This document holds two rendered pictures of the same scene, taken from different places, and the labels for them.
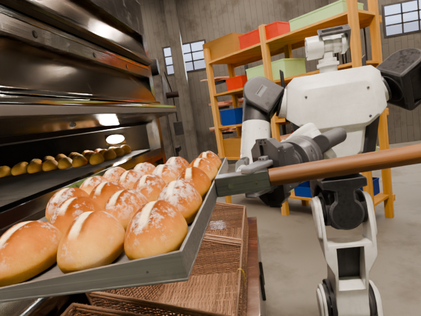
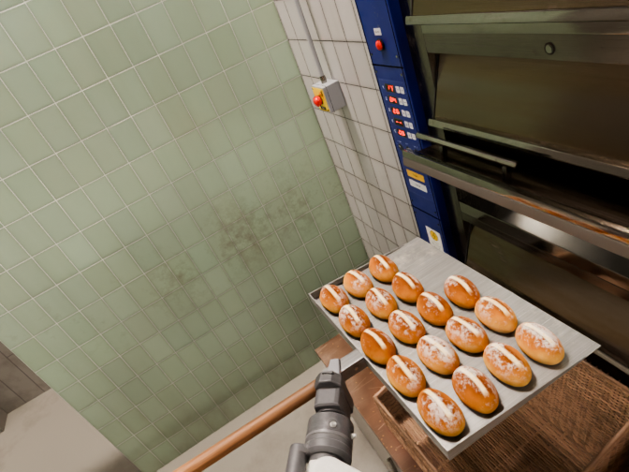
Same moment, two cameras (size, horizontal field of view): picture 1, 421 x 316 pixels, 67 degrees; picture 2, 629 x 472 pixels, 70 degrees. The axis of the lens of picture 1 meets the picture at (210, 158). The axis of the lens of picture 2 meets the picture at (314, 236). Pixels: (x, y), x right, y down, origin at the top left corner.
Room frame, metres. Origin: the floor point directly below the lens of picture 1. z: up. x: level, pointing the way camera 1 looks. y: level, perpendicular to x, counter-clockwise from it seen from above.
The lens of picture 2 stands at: (1.16, -0.25, 1.96)
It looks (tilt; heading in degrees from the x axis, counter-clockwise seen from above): 32 degrees down; 158
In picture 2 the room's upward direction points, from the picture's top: 24 degrees counter-clockwise
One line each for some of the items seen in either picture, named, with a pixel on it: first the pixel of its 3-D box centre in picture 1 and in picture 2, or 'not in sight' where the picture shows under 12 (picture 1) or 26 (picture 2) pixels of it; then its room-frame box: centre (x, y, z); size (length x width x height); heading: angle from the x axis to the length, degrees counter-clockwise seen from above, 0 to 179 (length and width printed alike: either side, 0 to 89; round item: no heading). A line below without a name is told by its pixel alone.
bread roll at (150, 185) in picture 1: (148, 190); (404, 323); (0.55, 0.12, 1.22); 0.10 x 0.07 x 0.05; 174
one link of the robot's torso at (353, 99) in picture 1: (329, 116); not in sight; (1.04, -0.40, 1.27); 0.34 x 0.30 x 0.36; 78
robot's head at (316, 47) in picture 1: (324, 49); not in sight; (0.98, -0.38, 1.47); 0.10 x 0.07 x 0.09; 78
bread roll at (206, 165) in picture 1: (201, 171); (403, 372); (0.64, 0.02, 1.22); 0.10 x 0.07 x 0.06; 168
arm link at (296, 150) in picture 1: (282, 165); (332, 416); (0.60, -0.14, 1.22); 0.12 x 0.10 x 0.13; 137
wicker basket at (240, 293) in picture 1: (181, 279); not in sight; (1.18, 0.18, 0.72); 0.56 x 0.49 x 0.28; 171
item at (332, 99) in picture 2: not in sight; (328, 95); (-0.29, 0.63, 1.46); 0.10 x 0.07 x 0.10; 171
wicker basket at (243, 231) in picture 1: (203, 226); not in sight; (1.76, 0.10, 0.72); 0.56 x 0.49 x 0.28; 171
